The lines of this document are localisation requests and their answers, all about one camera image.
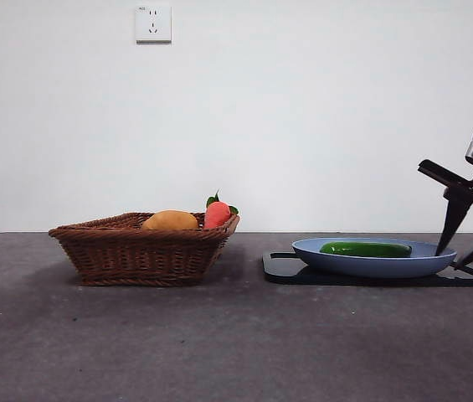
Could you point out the green pepper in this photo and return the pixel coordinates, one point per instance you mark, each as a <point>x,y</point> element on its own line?
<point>366,249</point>

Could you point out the blue round plate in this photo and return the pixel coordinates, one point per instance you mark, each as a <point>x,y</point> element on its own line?
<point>370,267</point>

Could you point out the black cutting board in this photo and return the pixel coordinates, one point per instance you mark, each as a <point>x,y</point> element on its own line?
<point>282,272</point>

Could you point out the red carrot with green leaves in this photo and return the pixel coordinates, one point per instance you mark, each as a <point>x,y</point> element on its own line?
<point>216,214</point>

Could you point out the yellow-brown potato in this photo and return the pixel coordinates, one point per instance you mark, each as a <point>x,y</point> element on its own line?
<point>170,220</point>

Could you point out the brown wicker basket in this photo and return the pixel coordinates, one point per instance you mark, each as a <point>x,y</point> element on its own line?
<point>135,255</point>

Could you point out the white wall socket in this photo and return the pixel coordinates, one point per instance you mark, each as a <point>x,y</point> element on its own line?
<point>153,24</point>

